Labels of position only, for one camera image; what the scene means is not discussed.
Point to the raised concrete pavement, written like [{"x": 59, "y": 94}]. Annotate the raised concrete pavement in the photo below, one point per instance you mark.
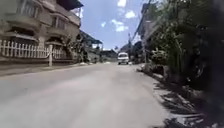
[{"x": 30, "y": 68}]

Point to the leafy shrub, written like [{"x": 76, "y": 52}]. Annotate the leafy shrub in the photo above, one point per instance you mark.
[{"x": 76, "y": 48}]

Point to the roofed building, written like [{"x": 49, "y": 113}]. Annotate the roofed building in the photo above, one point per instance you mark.
[{"x": 91, "y": 45}]

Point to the white van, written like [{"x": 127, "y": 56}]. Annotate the white van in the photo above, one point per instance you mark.
[{"x": 123, "y": 58}]

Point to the row of green bushes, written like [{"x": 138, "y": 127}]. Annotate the row of green bushes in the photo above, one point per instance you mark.
[{"x": 186, "y": 46}]

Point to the building with balconies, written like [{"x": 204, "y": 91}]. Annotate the building with balconies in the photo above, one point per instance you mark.
[{"x": 149, "y": 23}]

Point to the grey concrete road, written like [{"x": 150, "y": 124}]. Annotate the grey concrete road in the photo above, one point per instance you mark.
[{"x": 100, "y": 96}]

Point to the beige multi-storey building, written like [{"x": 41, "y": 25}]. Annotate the beige multi-storey building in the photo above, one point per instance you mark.
[{"x": 36, "y": 23}]

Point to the white picket fence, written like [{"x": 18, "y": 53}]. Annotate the white picket fence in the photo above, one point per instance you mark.
[{"x": 23, "y": 50}]

